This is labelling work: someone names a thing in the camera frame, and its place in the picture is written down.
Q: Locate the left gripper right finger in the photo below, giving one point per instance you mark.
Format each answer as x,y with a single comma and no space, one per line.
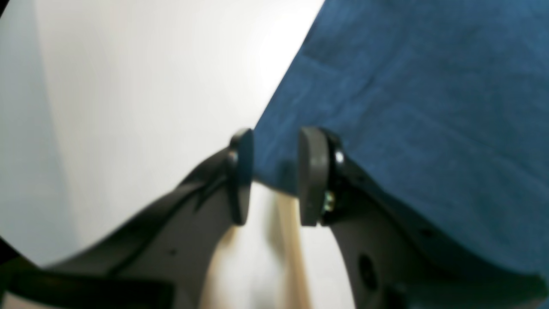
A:
394,257

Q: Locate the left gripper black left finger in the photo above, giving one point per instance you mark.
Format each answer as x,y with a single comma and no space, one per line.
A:
159,258

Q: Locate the dark blue t-shirt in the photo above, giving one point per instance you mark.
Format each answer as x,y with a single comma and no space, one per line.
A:
443,103

